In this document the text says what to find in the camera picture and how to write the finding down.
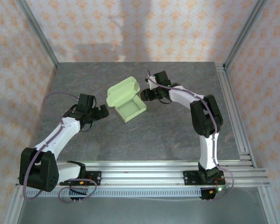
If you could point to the aluminium side rail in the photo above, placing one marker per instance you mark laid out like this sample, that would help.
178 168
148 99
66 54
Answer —
231 93

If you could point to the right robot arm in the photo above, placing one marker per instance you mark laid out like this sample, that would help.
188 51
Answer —
208 151

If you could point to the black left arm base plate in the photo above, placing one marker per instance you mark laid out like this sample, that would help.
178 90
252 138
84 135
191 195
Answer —
95 178

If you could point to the aluminium frame post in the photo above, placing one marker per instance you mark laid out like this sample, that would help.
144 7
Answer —
244 32
271 210
38 32
14 207

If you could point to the green paper box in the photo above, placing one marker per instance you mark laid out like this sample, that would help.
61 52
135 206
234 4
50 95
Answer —
130 109

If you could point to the slim aluminium extrusion rail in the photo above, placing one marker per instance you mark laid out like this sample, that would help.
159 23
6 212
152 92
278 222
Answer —
140 164

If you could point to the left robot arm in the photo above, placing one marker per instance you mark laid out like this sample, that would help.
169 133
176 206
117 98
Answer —
60 133

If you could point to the wide aluminium mounting rail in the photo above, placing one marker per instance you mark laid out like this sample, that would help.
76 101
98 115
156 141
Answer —
140 177

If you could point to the grey metal panel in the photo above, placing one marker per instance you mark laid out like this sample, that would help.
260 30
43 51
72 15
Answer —
140 212

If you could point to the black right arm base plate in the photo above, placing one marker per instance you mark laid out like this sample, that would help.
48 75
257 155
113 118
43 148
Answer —
189 178

